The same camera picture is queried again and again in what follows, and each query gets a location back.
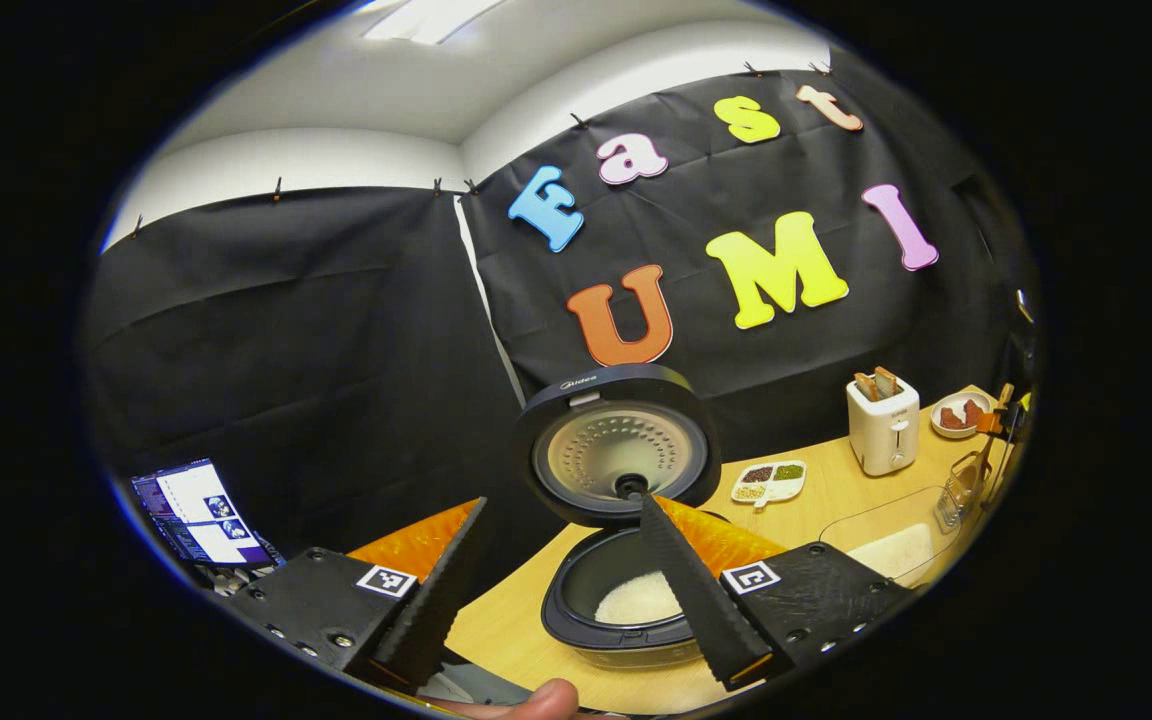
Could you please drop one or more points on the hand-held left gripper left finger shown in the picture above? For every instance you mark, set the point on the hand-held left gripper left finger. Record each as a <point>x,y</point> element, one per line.
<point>441,610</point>

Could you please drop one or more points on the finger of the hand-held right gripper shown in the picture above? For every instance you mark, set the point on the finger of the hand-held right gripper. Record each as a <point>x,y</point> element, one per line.
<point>988,422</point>

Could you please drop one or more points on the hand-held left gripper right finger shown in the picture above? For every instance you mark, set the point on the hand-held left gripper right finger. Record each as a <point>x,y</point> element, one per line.
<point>696,600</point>

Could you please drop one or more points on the white rice pile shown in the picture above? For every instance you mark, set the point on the white rice pile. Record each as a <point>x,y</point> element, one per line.
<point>636,600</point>

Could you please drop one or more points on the clear box of rice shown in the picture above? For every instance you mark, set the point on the clear box of rice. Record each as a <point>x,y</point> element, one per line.
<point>896,555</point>

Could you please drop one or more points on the dark grey rice cooker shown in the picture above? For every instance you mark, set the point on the dark grey rice cooker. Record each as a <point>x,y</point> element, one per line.
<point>616,385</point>

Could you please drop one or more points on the open laptop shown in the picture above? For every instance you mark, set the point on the open laptop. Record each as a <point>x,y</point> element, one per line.
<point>201,515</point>

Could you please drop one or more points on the brown meat piece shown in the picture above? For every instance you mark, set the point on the brown meat piece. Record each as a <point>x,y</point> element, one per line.
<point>952,419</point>
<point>974,412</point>

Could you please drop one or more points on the white round plate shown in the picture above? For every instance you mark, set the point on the white round plate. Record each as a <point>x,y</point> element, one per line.
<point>941,432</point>

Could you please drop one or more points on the white toaster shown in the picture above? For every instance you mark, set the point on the white toaster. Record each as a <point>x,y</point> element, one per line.
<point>884,435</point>

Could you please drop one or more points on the toast slice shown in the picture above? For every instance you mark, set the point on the toast slice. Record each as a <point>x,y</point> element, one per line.
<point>887,381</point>
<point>866,387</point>

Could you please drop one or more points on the white divided grain dish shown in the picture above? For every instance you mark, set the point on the white divided grain dish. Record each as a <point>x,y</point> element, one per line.
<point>771,495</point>

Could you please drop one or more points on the black backdrop cloth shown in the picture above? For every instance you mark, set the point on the black backdrop cloth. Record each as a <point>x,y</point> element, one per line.
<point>336,350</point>

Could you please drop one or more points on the large ceiling light panel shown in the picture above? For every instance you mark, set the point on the large ceiling light panel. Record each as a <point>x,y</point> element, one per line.
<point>431,18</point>

